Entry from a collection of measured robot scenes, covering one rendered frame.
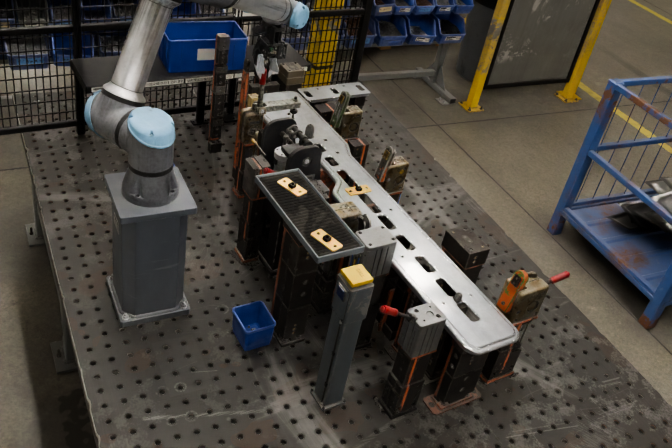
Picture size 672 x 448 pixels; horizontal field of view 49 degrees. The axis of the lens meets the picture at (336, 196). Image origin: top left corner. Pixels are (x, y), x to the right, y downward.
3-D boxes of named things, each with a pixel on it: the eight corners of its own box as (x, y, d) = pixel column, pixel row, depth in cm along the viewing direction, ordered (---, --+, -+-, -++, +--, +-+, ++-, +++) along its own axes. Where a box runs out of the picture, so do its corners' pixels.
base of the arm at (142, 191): (128, 210, 193) (128, 179, 187) (116, 178, 203) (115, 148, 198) (185, 203, 199) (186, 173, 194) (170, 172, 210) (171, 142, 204)
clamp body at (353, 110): (354, 189, 290) (370, 113, 271) (328, 194, 285) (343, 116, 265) (342, 177, 296) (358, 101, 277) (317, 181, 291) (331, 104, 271)
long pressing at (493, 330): (532, 336, 196) (534, 332, 195) (467, 360, 185) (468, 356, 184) (295, 91, 287) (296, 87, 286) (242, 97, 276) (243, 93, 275)
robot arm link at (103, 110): (111, 150, 190) (185, -53, 179) (73, 127, 196) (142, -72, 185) (143, 152, 201) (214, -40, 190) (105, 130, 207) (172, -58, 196)
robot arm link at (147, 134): (149, 179, 189) (151, 134, 181) (114, 157, 194) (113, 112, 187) (183, 162, 198) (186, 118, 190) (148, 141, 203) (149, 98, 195)
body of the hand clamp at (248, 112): (254, 195, 276) (265, 114, 256) (238, 199, 272) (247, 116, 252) (248, 187, 280) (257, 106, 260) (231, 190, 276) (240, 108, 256)
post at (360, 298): (345, 403, 204) (376, 286, 179) (322, 412, 200) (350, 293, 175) (332, 383, 209) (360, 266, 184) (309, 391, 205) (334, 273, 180)
